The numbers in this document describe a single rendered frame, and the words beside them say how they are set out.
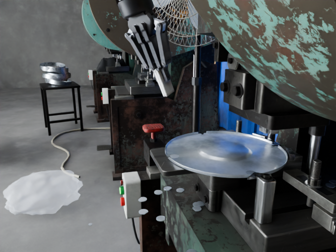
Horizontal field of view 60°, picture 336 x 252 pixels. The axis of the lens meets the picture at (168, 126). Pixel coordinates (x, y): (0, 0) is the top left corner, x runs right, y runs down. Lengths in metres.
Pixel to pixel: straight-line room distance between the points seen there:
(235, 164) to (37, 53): 6.81
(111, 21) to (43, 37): 5.38
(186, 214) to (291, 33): 0.56
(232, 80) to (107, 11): 1.35
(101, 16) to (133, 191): 1.26
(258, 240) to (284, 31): 0.45
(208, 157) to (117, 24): 1.39
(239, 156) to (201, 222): 0.17
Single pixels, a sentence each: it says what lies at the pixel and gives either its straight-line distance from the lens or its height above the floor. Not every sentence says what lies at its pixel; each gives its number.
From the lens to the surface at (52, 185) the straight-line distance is 2.00.
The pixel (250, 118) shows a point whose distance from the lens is 0.71.
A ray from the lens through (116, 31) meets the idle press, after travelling 1.93.
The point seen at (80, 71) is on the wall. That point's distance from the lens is 7.24.
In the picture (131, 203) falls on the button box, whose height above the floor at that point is 0.55.
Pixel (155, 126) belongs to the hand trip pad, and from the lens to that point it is 1.00.
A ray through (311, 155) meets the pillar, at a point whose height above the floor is 0.78.
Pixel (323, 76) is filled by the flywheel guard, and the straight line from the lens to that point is 0.26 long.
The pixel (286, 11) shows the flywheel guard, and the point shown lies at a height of 1.06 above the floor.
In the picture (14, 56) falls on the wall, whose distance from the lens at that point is 7.36.
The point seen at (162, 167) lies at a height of 0.78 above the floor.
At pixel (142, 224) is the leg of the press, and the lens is 1.01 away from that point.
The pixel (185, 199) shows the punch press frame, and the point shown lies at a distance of 0.78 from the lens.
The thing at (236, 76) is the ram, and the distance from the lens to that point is 0.68.
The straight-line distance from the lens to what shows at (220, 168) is 0.63.
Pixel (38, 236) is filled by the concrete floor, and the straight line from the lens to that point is 1.86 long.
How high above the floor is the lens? 1.04
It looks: 16 degrees down
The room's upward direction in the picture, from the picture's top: straight up
